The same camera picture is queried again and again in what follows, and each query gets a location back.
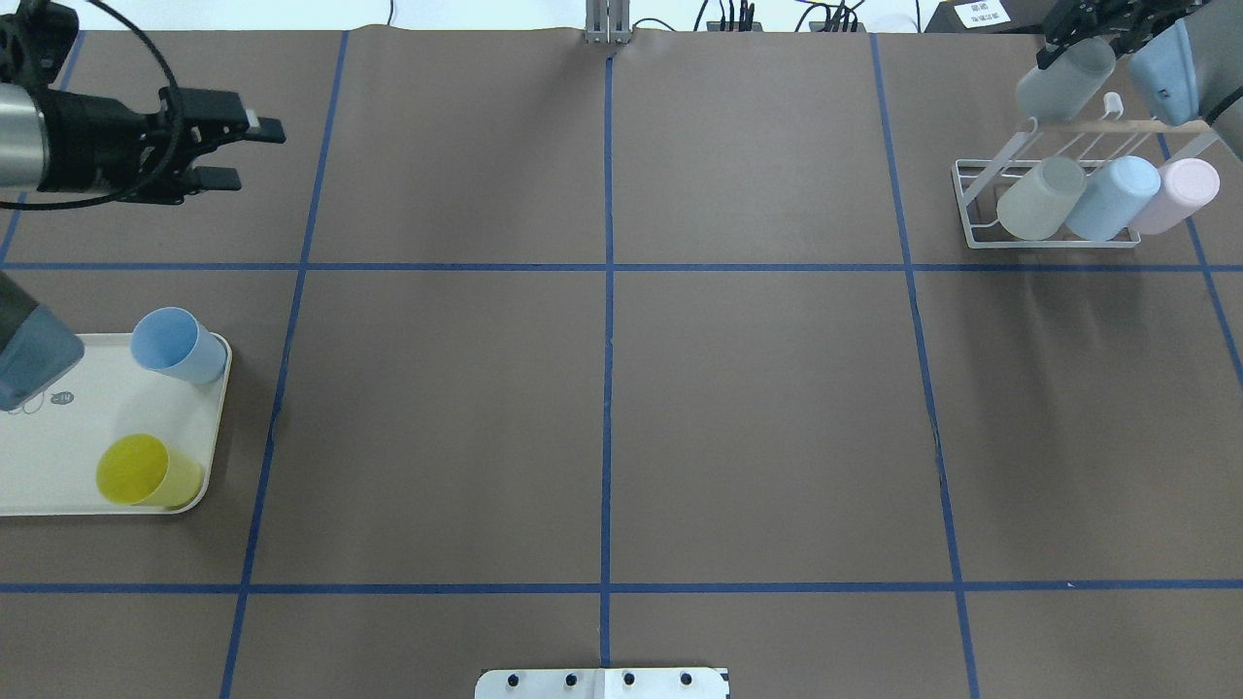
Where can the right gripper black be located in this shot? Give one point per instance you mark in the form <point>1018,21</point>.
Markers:
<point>1097,21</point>

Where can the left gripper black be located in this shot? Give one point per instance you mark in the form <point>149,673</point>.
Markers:
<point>89,144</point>

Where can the grey plastic cup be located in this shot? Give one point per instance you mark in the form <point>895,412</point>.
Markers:
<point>1059,92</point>

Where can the blue plastic cup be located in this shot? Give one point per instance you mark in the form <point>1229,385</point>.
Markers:
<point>174,343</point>
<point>1114,195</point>

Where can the pink plastic cup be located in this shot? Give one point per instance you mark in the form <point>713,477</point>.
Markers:
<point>1187,185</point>

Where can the white plastic cup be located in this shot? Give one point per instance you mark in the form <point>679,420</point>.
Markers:
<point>1035,206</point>

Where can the yellow plastic cup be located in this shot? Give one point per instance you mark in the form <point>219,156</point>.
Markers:
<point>141,470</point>

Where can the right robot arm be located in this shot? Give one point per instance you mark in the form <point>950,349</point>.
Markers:
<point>1183,57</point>

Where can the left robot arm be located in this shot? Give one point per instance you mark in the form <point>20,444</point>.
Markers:
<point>25,155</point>

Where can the cream plastic tray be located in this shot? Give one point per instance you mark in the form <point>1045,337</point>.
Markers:
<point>50,446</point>

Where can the white wire cup rack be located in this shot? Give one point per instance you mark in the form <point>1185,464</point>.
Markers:
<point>978,183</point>

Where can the aluminium frame post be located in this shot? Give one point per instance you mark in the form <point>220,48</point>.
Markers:
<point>608,22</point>

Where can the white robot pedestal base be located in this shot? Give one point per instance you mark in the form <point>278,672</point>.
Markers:
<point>637,682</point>

